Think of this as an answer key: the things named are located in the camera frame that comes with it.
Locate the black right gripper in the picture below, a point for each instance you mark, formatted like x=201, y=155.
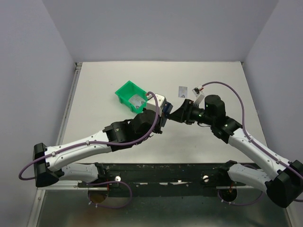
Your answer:
x=183, y=114

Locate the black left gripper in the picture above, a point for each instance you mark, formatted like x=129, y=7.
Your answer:
x=158, y=129

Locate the blue leather card holder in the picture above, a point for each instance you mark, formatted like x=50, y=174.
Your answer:
x=167, y=108

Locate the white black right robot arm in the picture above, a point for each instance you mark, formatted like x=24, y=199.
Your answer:
x=279, y=178

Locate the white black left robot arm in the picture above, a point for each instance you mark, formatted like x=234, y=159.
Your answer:
x=55, y=163

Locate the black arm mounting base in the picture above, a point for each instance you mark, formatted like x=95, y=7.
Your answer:
x=161, y=180

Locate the silver card on table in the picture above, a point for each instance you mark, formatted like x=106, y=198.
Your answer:
x=182, y=91

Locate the green plastic bin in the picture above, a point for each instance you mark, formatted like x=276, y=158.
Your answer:
x=128, y=90

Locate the aluminium table edge rail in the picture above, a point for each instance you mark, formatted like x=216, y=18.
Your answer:
x=78, y=66

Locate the aluminium front frame rail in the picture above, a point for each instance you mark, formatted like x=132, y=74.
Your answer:
x=36, y=208

